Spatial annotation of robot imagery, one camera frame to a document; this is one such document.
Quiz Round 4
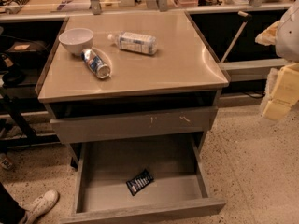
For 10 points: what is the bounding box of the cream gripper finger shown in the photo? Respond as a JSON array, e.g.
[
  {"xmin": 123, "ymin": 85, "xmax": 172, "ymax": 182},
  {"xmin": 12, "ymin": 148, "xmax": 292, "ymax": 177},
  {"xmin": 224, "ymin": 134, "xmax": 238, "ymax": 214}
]
[
  {"xmin": 255, "ymin": 21, "xmax": 279, "ymax": 46},
  {"xmin": 262, "ymin": 63, "xmax": 299, "ymax": 120}
]

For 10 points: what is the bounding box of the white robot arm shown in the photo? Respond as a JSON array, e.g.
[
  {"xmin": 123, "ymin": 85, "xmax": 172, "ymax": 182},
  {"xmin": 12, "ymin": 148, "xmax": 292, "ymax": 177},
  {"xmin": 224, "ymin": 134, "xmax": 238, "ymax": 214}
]
[{"xmin": 255, "ymin": 0, "xmax": 299, "ymax": 120}]

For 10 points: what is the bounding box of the grey drawer cabinet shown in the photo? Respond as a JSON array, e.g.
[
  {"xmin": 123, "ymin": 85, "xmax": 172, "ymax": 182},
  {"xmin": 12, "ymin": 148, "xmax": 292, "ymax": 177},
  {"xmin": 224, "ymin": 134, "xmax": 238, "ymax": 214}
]
[{"xmin": 35, "ymin": 10, "xmax": 231, "ymax": 170}]

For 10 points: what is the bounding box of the open grey middle drawer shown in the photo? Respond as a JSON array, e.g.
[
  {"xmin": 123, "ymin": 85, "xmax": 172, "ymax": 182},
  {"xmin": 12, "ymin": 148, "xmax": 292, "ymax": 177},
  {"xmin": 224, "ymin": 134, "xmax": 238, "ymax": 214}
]
[{"xmin": 62, "ymin": 133, "xmax": 225, "ymax": 224}]

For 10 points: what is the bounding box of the closed grey top drawer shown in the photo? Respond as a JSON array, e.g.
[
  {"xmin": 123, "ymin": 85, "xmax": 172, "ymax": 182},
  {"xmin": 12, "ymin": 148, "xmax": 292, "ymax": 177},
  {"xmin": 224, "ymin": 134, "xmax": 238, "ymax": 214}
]
[{"xmin": 50, "ymin": 106, "xmax": 218, "ymax": 144}]

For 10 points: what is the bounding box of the clear plastic water bottle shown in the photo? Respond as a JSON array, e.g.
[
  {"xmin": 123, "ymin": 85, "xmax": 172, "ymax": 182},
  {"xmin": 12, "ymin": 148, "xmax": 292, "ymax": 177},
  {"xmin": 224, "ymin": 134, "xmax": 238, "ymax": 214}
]
[{"xmin": 107, "ymin": 32, "xmax": 158, "ymax": 55}]

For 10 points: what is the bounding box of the blue silver soda can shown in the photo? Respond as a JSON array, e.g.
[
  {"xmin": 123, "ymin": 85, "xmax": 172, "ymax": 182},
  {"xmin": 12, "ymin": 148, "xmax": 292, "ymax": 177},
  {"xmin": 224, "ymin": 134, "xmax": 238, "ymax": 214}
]
[{"xmin": 81, "ymin": 49, "xmax": 111, "ymax": 79}]

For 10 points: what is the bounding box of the white ceramic bowl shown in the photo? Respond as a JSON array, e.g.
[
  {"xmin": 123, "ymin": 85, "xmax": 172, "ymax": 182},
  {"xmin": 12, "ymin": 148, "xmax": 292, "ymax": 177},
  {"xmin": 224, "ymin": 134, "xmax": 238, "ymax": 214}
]
[{"xmin": 59, "ymin": 28, "xmax": 93, "ymax": 56}]

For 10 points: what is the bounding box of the white sneaker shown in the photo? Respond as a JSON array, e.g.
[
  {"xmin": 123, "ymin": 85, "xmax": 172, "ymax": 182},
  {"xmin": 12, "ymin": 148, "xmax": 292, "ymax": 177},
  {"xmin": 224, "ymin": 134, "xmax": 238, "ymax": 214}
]
[{"xmin": 18, "ymin": 189, "xmax": 59, "ymax": 224}]

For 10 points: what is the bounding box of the dark trouser leg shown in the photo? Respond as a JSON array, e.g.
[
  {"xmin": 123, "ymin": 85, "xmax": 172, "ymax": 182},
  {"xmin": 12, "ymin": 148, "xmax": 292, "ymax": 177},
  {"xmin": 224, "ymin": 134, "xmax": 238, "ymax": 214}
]
[{"xmin": 0, "ymin": 183, "xmax": 26, "ymax": 224}]

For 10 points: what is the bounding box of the black floor cable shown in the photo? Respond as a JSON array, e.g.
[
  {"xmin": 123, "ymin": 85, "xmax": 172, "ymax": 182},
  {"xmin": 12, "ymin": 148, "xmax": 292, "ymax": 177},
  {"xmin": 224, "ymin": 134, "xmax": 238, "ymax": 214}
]
[{"xmin": 242, "ymin": 91, "xmax": 265, "ymax": 99}]

